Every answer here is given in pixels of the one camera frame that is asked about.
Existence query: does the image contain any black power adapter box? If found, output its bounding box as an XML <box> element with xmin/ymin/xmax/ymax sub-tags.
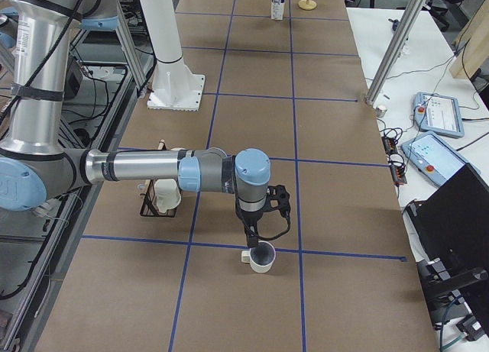
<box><xmin>64</xmin><ymin>57</ymin><xmax>83</xmax><ymax>100</ymax></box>

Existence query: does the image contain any wooden mug tree stand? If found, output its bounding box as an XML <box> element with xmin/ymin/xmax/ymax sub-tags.
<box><xmin>298</xmin><ymin>0</ymin><xmax>317</xmax><ymax>11</ymax></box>

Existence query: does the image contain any teach pendant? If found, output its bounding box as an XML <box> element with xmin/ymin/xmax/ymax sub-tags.
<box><xmin>401</xmin><ymin>131</ymin><xmax>468</xmax><ymax>186</ymax></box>
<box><xmin>413</xmin><ymin>92</ymin><xmax>465</xmax><ymax>138</ymax></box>

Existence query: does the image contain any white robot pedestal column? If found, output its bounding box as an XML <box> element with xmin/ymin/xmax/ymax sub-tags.
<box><xmin>140</xmin><ymin>0</ymin><xmax>206</xmax><ymax>111</ymax></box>

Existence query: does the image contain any teach pendant near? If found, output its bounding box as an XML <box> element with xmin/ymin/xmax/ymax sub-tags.
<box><xmin>401</xmin><ymin>131</ymin><xmax>468</xmax><ymax>186</ymax></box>

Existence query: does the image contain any milk carton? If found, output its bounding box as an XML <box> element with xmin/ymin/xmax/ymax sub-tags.
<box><xmin>270</xmin><ymin>0</ymin><xmax>285</xmax><ymax>21</ymax></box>

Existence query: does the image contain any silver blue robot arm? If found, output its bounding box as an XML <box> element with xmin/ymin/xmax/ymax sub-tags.
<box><xmin>1</xmin><ymin>0</ymin><xmax>272</xmax><ymax>248</ymax></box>

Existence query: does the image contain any teach pendant far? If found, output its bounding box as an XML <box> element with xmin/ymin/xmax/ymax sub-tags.
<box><xmin>413</xmin><ymin>92</ymin><xmax>465</xmax><ymax>138</ymax></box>

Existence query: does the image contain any aluminium frame post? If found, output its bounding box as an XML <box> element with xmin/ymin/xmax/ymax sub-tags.
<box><xmin>365</xmin><ymin>0</ymin><xmax>426</xmax><ymax>105</ymax></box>

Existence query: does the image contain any white cup in rack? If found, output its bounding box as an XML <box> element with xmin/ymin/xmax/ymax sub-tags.
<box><xmin>154</xmin><ymin>179</ymin><xmax>181</xmax><ymax>212</ymax></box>

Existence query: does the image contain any black camera cable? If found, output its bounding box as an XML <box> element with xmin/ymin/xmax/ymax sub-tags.
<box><xmin>256</xmin><ymin>208</ymin><xmax>292</xmax><ymax>241</ymax></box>

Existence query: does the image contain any small metal cylinder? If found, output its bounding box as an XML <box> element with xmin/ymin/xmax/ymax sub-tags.
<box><xmin>375</xmin><ymin>105</ymin><xmax>387</xmax><ymax>118</ymax></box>

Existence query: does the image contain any black orange adapter box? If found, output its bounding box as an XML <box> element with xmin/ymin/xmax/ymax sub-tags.
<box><xmin>381</xmin><ymin>136</ymin><xmax>407</xmax><ymax>187</ymax></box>

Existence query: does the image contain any black wire cup rack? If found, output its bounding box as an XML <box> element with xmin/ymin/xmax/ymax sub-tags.
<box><xmin>139</xmin><ymin>179</ymin><xmax>177</xmax><ymax>218</ymax></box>

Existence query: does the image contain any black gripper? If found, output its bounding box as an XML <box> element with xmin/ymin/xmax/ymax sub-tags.
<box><xmin>236</xmin><ymin>208</ymin><xmax>264</xmax><ymax>248</ymax></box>

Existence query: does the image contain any white mug dark interior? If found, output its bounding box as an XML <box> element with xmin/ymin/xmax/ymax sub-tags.
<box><xmin>241</xmin><ymin>241</ymin><xmax>276</xmax><ymax>273</ymax></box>

